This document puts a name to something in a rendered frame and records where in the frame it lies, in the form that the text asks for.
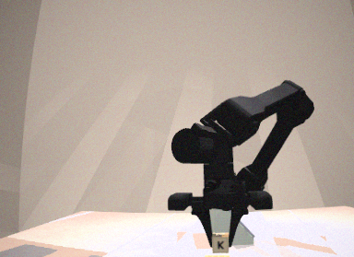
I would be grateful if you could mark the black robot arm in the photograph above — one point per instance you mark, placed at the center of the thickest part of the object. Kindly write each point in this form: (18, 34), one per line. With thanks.
(241, 117)

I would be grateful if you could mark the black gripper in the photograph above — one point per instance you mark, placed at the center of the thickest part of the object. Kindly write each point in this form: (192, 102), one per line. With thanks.
(259, 200)

